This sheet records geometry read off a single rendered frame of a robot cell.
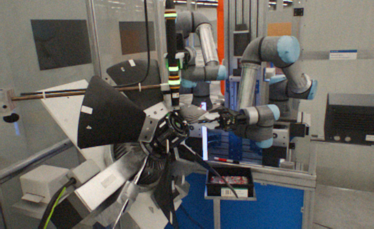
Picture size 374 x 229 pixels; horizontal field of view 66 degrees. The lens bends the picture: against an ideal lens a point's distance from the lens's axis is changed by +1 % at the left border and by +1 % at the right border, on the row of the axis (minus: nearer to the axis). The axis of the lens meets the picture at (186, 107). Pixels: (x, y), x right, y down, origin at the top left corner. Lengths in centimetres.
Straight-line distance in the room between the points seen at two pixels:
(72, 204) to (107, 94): 33
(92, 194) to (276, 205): 102
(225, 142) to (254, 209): 47
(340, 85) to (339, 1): 70
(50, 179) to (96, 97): 57
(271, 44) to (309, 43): 147
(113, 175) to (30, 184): 55
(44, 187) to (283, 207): 114
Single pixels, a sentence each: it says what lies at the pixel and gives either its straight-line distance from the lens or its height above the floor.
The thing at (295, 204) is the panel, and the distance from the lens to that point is 161.
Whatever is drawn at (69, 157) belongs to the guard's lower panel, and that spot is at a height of 90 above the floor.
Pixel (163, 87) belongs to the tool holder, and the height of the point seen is 135.
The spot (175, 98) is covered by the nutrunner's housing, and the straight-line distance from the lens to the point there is 111.
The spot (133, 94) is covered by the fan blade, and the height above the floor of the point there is 132.
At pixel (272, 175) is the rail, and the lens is 152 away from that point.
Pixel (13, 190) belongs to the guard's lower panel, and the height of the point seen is 90.
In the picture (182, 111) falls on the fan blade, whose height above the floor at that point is 120.
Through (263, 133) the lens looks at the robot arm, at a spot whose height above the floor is 110.
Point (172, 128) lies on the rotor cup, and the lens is 100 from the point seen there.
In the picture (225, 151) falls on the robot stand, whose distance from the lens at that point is 190.
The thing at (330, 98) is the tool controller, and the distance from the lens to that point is 137.
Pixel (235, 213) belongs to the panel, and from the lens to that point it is 171.
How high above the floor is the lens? 156
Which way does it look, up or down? 16 degrees down
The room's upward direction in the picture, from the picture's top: 3 degrees counter-clockwise
